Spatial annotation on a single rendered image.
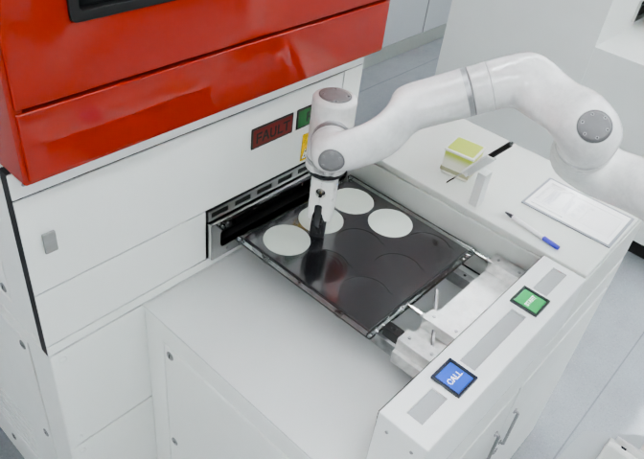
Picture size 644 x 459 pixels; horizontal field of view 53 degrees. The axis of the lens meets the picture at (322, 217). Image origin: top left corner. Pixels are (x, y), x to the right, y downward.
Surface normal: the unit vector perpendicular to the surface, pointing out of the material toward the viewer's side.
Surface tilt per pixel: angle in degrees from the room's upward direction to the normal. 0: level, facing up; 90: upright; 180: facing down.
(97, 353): 90
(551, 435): 0
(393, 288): 0
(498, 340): 0
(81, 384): 90
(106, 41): 90
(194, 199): 90
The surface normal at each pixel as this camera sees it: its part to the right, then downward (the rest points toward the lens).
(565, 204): 0.11, -0.78
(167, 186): 0.73, 0.48
